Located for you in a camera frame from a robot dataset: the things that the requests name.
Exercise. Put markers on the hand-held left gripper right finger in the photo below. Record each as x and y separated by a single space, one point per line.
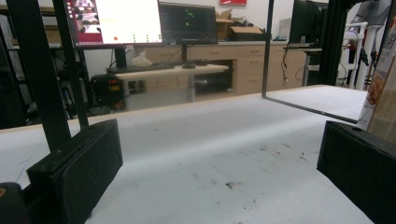
361 168

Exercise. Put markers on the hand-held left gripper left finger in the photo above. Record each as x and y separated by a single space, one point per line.
84 168

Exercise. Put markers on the white metal stand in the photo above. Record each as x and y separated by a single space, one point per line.
362 56

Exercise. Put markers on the black keyboard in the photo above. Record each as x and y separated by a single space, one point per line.
140 67

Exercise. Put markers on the white crumpled bag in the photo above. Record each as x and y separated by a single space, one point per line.
141 59

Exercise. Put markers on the light wooden desk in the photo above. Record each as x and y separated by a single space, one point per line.
174 72

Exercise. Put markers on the black computer mouse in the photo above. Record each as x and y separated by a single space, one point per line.
189 65

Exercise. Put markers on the wooden drawer cabinet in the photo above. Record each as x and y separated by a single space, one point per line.
252 68

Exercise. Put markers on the bright computer monitor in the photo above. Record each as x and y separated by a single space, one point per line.
127 21

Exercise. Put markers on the black monitor rear side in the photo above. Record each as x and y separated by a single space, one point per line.
306 21

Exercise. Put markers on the flat cardboard box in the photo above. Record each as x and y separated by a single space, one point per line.
246 32

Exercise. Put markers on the dark computer monitor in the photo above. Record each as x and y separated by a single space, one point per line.
186 21

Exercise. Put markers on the open cardboard box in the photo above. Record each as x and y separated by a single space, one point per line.
222 28

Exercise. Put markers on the black metal post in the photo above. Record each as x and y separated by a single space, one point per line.
333 43

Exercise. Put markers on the red wall sign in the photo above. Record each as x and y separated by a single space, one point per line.
233 2

